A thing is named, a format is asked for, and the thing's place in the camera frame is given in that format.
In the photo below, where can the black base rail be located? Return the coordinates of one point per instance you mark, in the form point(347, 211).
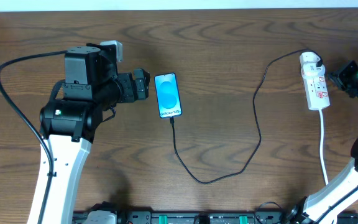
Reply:
point(110, 213)

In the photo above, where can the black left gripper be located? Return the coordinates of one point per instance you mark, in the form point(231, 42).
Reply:
point(130, 88)

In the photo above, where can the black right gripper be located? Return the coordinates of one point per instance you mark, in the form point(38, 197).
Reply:
point(344, 79)

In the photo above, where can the white power strip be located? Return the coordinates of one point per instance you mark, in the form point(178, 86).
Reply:
point(316, 93)

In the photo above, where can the white charger adapter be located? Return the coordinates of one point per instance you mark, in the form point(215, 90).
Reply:
point(311, 65)

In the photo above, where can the blue Galaxy smartphone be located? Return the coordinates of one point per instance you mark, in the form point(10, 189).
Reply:
point(168, 97)

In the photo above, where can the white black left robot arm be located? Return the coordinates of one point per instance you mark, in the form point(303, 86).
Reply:
point(68, 122)

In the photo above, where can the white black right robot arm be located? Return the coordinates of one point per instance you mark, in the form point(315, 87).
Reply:
point(325, 205)

